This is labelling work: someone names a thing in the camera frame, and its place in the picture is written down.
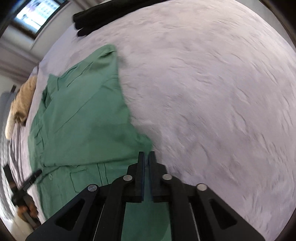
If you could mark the green work jacket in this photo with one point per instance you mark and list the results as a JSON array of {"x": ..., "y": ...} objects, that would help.
[{"x": 82, "y": 133}]

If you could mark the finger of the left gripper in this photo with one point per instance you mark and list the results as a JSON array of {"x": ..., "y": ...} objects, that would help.
[{"x": 31, "y": 180}]

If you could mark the cream pillow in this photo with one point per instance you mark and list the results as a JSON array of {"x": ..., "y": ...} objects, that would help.
[{"x": 10, "y": 124}]

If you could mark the wall television screen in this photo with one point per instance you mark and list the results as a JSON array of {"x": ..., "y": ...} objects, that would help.
[{"x": 33, "y": 17}]

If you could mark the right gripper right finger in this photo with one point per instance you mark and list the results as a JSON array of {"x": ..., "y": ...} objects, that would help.
[{"x": 196, "y": 212}]

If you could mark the beige striped garment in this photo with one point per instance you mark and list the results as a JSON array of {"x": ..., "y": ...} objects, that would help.
[{"x": 21, "y": 104}]

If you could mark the black folded garment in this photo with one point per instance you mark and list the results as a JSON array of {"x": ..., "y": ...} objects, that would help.
[{"x": 94, "y": 18}]

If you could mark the grey bed blanket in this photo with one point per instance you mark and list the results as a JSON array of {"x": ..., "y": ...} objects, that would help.
[{"x": 212, "y": 85}]

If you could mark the person left hand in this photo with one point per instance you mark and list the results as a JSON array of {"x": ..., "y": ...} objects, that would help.
[{"x": 31, "y": 209}]

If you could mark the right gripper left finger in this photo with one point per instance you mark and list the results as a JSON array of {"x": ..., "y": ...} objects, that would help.
[{"x": 97, "y": 212}]

